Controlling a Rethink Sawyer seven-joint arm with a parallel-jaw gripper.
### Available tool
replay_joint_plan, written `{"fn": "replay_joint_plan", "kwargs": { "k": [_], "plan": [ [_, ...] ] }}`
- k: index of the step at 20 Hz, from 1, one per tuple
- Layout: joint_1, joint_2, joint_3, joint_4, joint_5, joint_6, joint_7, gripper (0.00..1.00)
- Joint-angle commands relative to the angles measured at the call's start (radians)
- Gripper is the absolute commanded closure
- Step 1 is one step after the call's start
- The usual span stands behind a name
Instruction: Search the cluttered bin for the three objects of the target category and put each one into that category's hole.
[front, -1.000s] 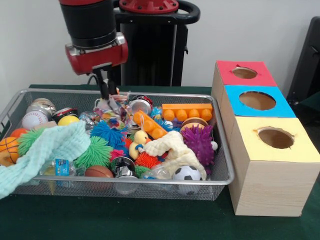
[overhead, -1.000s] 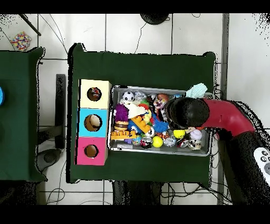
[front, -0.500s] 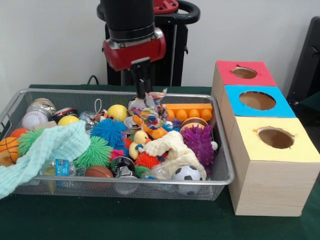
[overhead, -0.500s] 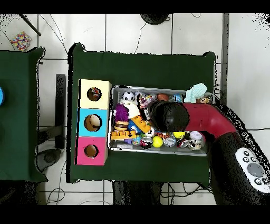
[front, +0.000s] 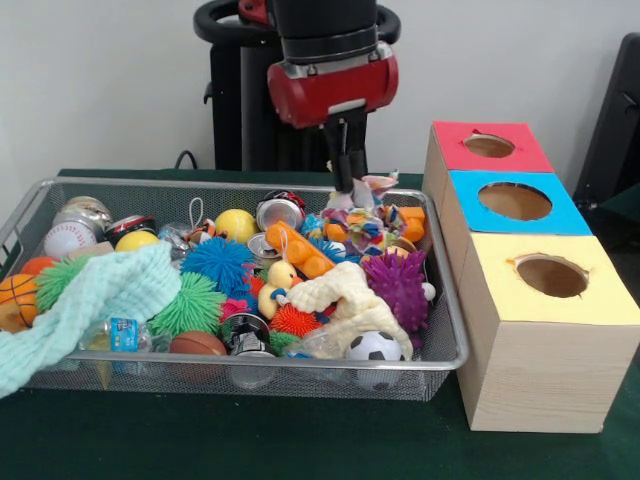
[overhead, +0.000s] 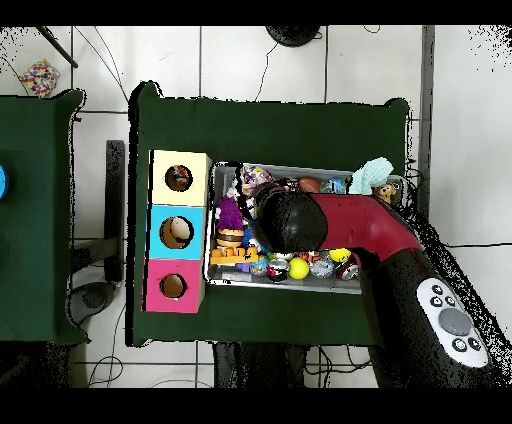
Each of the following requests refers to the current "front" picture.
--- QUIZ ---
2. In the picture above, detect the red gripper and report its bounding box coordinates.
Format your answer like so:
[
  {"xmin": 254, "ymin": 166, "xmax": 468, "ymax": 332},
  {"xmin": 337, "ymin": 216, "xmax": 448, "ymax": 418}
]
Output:
[{"xmin": 266, "ymin": 47, "xmax": 400, "ymax": 194}]

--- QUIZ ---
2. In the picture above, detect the colourful patterned cloth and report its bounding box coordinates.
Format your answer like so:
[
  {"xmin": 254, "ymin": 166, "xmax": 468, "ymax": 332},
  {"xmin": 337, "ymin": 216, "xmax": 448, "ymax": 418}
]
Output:
[{"xmin": 319, "ymin": 169, "xmax": 401, "ymax": 256}]

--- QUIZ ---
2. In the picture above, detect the wooden box with three holes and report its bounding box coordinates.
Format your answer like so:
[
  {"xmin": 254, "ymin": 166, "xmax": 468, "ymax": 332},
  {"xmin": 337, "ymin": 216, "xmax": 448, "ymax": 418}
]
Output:
[{"xmin": 422, "ymin": 119, "xmax": 640, "ymax": 434}]

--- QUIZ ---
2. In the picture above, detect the silver mesh bin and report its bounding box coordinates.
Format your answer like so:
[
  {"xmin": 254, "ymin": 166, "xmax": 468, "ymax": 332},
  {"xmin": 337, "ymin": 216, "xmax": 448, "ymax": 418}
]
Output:
[{"xmin": 0, "ymin": 175, "xmax": 470, "ymax": 404}]

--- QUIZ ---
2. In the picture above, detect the long orange toy brick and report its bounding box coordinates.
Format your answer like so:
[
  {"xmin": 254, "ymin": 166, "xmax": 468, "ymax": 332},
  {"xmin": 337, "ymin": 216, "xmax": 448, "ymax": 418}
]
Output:
[{"xmin": 324, "ymin": 205, "xmax": 427, "ymax": 244}]

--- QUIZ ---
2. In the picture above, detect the short orange toy brick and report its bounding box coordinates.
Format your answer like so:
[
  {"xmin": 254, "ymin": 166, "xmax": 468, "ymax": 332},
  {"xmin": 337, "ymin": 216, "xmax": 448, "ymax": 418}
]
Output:
[{"xmin": 264, "ymin": 220, "xmax": 337, "ymax": 279}]

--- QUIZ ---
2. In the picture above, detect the yellow ball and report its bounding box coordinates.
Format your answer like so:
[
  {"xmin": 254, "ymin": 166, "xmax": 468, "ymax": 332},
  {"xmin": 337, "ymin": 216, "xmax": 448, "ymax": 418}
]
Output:
[{"xmin": 214, "ymin": 208, "xmax": 260, "ymax": 245}]

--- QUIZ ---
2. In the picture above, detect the cream yellow cloth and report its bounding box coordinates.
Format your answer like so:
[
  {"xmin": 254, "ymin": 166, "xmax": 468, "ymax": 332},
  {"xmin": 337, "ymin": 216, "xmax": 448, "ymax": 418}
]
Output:
[{"xmin": 288, "ymin": 259, "xmax": 414, "ymax": 362}]

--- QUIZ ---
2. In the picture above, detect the purple spiky toy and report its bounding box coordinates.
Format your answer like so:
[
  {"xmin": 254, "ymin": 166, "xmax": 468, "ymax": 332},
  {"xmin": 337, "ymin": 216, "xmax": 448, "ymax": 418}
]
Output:
[{"xmin": 360, "ymin": 248, "xmax": 437, "ymax": 335}]

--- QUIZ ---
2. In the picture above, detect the blue spiky ball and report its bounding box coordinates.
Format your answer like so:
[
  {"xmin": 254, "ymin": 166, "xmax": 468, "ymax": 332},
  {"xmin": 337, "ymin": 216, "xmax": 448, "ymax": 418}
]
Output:
[{"xmin": 179, "ymin": 236, "xmax": 257, "ymax": 286}]

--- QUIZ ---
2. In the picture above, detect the small soccer ball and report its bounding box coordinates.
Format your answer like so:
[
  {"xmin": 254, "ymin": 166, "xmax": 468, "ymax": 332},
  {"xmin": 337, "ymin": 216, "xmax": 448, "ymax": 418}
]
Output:
[{"xmin": 345, "ymin": 330, "xmax": 406, "ymax": 362}]

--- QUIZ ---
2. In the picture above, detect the green spiky ball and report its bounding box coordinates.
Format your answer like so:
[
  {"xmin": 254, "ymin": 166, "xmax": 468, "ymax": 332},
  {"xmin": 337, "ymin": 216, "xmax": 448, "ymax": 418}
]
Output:
[{"xmin": 148, "ymin": 272, "xmax": 227, "ymax": 337}]

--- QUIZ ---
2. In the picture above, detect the black upright panel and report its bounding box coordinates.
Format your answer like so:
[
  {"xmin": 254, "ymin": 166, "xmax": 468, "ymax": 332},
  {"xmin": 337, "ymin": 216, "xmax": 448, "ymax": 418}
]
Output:
[{"xmin": 572, "ymin": 32, "xmax": 640, "ymax": 204}]

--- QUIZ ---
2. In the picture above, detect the mint green cloth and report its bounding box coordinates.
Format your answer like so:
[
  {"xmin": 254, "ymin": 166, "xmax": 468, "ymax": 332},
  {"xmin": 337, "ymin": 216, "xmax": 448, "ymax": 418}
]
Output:
[{"xmin": 0, "ymin": 242, "xmax": 182, "ymax": 399}]

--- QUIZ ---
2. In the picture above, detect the white baseball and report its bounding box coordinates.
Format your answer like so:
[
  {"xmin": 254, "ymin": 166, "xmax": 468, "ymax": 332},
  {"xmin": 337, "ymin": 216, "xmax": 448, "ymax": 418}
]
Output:
[{"xmin": 43, "ymin": 222, "xmax": 97, "ymax": 260}]

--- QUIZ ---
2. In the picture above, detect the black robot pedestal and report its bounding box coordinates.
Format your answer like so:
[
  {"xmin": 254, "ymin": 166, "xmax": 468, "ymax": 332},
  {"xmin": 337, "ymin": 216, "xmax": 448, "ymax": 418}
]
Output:
[{"xmin": 193, "ymin": 0, "xmax": 401, "ymax": 174}]

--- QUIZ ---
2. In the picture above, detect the black cable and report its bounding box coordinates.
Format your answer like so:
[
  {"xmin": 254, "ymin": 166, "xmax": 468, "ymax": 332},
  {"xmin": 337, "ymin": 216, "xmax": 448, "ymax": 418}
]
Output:
[{"xmin": 173, "ymin": 148, "xmax": 201, "ymax": 170}]

